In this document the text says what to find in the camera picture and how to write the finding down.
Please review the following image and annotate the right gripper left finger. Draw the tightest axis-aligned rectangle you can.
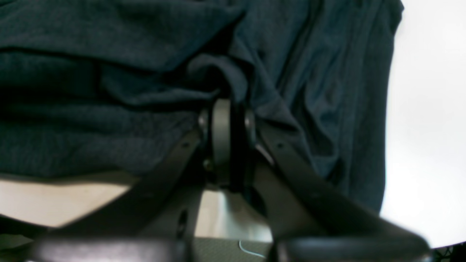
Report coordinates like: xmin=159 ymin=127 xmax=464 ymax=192
xmin=29 ymin=99 xmax=232 ymax=262

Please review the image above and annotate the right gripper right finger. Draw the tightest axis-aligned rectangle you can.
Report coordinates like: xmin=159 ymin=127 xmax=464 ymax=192
xmin=229 ymin=106 xmax=432 ymax=262

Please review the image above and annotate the dark navy long-sleeve shirt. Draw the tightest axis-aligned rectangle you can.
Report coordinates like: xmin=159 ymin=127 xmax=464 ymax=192
xmin=0 ymin=0 xmax=403 ymax=213

